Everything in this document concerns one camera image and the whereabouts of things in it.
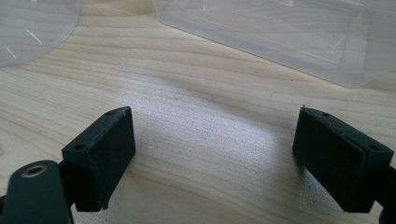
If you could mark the clear rectangular plastic container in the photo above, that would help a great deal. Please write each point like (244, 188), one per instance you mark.
(264, 34)

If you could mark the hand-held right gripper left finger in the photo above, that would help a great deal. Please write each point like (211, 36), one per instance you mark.
(102, 161)

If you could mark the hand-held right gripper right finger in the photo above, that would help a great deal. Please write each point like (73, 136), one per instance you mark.
(336, 161)

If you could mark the clear round plastic container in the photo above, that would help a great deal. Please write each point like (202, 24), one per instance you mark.
(31, 25)

